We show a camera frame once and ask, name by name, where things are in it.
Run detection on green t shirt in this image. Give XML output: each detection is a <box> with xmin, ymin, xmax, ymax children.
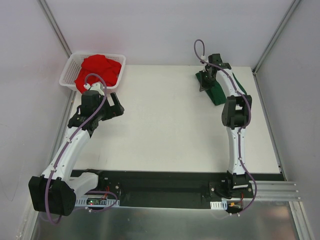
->
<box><xmin>195</xmin><ymin>69</ymin><xmax>251</xmax><ymax>106</ymax></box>

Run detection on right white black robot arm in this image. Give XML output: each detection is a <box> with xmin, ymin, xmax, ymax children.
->
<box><xmin>196</xmin><ymin>53</ymin><xmax>252</xmax><ymax>175</ymax></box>

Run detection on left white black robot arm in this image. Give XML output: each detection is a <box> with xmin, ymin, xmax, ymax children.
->
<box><xmin>28</xmin><ymin>90</ymin><xmax>125</xmax><ymax>216</ymax></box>

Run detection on red t shirt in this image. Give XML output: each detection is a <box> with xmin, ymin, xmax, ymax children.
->
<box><xmin>74</xmin><ymin>54</ymin><xmax>122</xmax><ymax>93</ymax></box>

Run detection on white plastic basket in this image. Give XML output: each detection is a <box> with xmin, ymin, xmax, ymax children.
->
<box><xmin>59</xmin><ymin>51</ymin><xmax>127</xmax><ymax>94</ymax></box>

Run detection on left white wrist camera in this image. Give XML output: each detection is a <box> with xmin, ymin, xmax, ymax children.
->
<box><xmin>83</xmin><ymin>82</ymin><xmax>105</xmax><ymax>96</ymax></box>

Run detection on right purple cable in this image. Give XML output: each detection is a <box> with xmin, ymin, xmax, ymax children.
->
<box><xmin>194</xmin><ymin>39</ymin><xmax>258</xmax><ymax>218</ymax></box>

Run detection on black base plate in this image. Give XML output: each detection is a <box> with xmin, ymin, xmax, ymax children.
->
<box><xmin>84</xmin><ymin>169</ymin><xmax>258</xmax><ymax>208</ymax></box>

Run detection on left slotted cable duct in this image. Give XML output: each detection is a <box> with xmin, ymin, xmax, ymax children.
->
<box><xmin>75</xmin><ymin>197</ymin><xmax>120</xmax><ymax>208</ymax></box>

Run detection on slotted cable duct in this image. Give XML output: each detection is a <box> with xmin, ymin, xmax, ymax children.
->
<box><xmin>210</xmin><ymin>200</ymin><xmax>228</xmax><ymax>211</ymax></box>
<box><xmin>75</xmin><ymin>197</ymin><xmax>120</xmax><ymax>208</ymax></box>

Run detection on left aluminium corner post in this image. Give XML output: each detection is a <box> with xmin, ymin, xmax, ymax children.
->
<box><xmin>37</xmin><ymin>0</ymin><xmax>72</xmax><ymax>58</ymax></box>

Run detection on aluminium corner post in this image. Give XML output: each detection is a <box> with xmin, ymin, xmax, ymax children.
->
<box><xmin>252</xmin><ymin>0</ymin><xmax>302</xmax><ymax>76</ymax></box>
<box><xmin>37</xmin><ymin>0</ymin><xmax>72</xmax><ymax>58</ymax></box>

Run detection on right aluminium corner post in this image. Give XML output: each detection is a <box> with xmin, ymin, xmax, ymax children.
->
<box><xmin>252</xmin><ymin>0</ymin><xmax>302</xmax><ymax>76</ymax></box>

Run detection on right slotted cable duct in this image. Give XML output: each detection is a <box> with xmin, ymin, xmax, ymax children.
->
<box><xmin>210</xmin><ymin>200</ymin><xmax>228</xmax><ymax>211</ymax></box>

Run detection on aluminium rail frame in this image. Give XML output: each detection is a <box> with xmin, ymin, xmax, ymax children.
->
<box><xmin>255</xmin><ymin>181</ymin><xmax>302</xmax><ymax>202</ymax></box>

